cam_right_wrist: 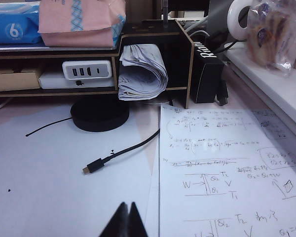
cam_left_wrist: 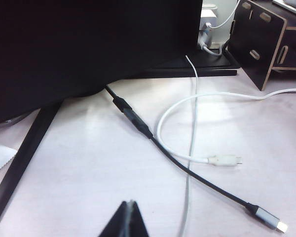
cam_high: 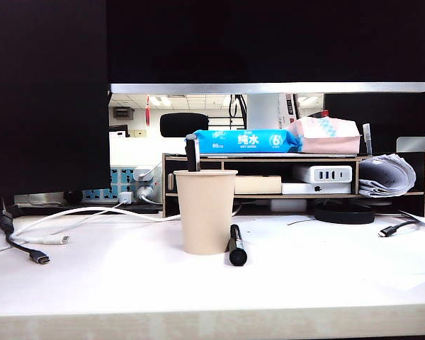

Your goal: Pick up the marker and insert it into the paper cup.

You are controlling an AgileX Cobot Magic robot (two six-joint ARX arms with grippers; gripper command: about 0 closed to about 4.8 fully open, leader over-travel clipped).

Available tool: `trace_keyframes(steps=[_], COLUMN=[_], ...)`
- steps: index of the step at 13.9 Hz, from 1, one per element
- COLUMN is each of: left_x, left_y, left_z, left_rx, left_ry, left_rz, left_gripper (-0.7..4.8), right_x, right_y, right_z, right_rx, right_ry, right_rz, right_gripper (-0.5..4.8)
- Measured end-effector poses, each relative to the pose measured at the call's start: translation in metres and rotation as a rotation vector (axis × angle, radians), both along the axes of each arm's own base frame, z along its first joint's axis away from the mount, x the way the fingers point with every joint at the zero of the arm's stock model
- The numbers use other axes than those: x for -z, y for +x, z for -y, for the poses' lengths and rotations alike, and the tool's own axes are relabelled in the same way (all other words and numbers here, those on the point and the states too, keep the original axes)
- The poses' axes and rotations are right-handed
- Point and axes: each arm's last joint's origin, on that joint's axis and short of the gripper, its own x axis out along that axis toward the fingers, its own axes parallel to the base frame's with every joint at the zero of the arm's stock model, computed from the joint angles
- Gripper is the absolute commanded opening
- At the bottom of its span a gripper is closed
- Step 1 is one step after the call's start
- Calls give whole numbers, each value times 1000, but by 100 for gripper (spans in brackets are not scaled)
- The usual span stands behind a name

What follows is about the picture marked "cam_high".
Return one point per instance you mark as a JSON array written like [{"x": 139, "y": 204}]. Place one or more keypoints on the black marker with grey cap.
[{"x": 192, "y": 152}]

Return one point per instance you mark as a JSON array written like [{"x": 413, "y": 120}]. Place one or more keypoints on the beige paper cup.
[{"x": 205, "y": 212}]

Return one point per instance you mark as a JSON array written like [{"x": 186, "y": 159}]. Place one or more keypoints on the blue wet wipes pack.
[{"x": 248, "y": 141}]

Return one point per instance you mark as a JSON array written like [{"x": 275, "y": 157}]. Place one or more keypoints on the beige box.
[{"x": 258, "y": 185}]

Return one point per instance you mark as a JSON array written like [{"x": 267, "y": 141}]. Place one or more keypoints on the black office chair headrest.
[{"x": 184, "y": 124}]

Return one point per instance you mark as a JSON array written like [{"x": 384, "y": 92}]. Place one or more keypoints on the white angled power plug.
[{"x": 143, "y": 174}]

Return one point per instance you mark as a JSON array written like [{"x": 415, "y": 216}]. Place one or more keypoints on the white round power plug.
[{"x": 145, "y": 192}]

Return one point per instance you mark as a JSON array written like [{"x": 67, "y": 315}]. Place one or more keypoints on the white monitor stand column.
[{"x": 262, "y": 110}]

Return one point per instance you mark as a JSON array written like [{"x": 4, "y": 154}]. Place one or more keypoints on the small white box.
[{"x": 287, "y": 205}]

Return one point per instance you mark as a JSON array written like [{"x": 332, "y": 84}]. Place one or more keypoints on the red hanging tassel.
[{"x": 147, "y": 113}]

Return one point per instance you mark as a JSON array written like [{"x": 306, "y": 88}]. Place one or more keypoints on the white cube charger plug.
[{"x": 125, "y": 197}]

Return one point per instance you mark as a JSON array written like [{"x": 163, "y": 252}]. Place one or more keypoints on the white multi-port USB charger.
[{"x": 326, "y": 174}]

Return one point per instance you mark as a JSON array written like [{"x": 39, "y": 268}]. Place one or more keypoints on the pink tissue pack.
[{"x": 329, "y": 138}]

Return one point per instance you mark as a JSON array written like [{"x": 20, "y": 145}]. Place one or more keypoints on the blue-socket power strip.
[{"x": 92, "y": 195}]

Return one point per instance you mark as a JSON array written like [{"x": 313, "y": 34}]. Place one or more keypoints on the black round monitor base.
[{"x": 343, "y": 215}]

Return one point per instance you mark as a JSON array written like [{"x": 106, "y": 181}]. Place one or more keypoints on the silver-bezel computer monitor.
[{"x": 269, "y": 42}]

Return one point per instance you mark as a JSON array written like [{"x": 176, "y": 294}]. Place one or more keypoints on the black round knob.
[{"x": 72, "y": 195}]

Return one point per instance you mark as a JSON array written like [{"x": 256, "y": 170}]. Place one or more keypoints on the silver pen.
[{"x": 367, "y": 138}]

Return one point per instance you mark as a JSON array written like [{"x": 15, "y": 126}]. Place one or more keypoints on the rolled paper bundle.
[{"x": 386, "y": 173}]

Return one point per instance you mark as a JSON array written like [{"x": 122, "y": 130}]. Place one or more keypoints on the black monitor panel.
[{"x": 39, "y": 106}]

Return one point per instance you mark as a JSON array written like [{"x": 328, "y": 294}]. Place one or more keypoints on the silver metal plate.
[{"x": 411, "y": 144}]

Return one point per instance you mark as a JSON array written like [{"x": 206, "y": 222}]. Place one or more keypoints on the wooden desk organizer shelf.
[{"x": 423, "y": 184}]

